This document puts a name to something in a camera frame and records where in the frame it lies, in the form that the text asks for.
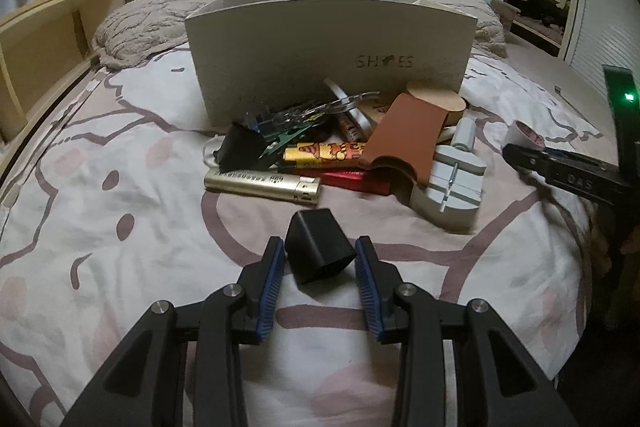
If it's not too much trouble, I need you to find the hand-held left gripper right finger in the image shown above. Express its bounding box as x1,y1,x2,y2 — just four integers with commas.
354,236,578,427

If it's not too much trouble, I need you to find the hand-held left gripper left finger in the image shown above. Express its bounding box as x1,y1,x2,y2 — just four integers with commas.
59,235,287,427

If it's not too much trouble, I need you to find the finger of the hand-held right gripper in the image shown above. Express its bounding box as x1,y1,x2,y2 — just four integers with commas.
502,143,601,182

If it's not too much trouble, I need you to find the white tape roll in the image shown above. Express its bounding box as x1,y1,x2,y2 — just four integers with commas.
502,120,548,152

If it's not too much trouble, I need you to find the black plastic cap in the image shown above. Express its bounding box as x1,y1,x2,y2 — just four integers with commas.
284,208,357,285

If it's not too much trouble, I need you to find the grey watch link tool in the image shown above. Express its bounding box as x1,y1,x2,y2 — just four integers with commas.
410,117,487,232

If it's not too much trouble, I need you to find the red lighter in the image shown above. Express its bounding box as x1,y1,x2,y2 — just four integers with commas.
320,171,396,195

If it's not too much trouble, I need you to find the white cardboard box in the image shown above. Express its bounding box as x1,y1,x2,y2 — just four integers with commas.
184,0,476,128

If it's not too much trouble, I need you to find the round wooden coaster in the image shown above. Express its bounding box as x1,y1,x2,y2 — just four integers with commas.
406,81,466,112

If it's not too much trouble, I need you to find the gold lighter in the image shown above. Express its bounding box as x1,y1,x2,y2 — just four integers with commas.
203,170,321,206

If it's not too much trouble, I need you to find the brown leather case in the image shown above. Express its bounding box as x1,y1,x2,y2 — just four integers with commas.
361,93,451,190

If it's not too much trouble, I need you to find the yellow patterned lighter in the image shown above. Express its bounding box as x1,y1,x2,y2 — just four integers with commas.
282,142,368,170

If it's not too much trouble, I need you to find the green plastic clip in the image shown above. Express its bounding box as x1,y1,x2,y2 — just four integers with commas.
260,122,313,158

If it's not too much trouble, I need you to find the beige fluffy blanket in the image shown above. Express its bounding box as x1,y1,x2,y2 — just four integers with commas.
400,0,508,60

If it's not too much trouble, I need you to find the white slatted door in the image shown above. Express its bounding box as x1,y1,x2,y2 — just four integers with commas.
565,0,640,108

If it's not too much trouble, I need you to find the silver carabiner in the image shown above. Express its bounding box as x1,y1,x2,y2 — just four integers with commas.
272,92,381,122

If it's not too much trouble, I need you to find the beige knitted blanket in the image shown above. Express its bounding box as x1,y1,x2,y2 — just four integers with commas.
92,0,286,70

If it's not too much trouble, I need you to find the wooden shelf unit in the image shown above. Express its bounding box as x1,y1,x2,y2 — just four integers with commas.
0,0,151,142

